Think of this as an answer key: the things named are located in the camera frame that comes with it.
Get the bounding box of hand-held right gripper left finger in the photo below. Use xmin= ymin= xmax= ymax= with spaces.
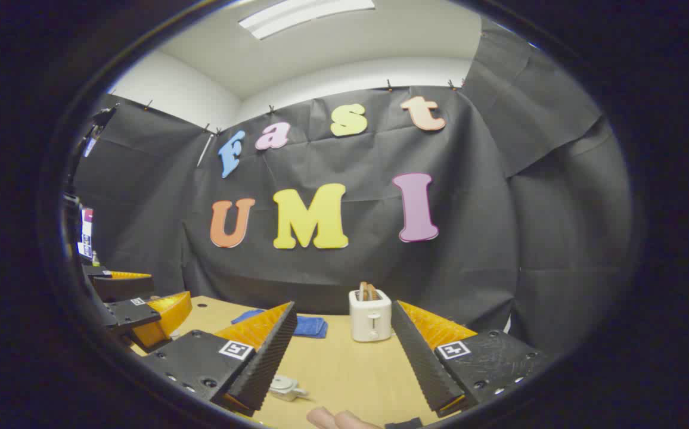
xmin=141 ymin=301 xmax=299 ymax=418

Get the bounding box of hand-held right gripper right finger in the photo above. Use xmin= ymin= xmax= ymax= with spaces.
xmin=390 ymin=300 xmax=551 ymax=418

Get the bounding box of white ceramic teacup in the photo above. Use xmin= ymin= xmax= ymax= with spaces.
xmin=269 ymin=375 xmax=309 ymax=402

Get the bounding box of blue folded towel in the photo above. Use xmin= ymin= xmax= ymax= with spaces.
xmin=231 ymin=309 xmax=328 ymax=340

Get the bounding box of white toaster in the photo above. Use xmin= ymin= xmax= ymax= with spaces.
xmin=349 ymin=289 xmax=393 ymax=343

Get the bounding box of dark mounted device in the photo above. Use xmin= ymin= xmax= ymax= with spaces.
xmin=79 ymin=104 xmax=120 ymax=158

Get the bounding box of ceiling light panel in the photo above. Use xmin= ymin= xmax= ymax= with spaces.
xmin=238 ymin=0 xmax=376 ymax=41

